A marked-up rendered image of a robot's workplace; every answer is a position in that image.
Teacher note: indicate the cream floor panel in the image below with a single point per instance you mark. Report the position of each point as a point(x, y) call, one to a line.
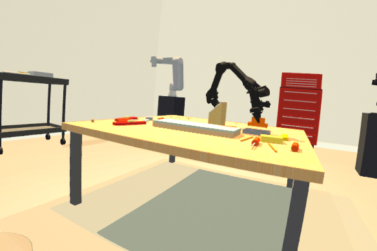
point(200, 128)

